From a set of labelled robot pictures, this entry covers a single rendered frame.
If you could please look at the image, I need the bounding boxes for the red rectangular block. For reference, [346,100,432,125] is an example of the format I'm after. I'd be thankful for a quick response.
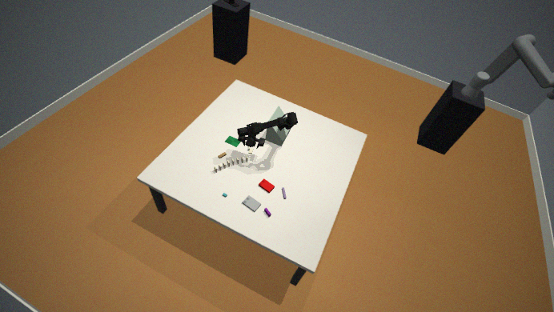
[259,179,275,193]

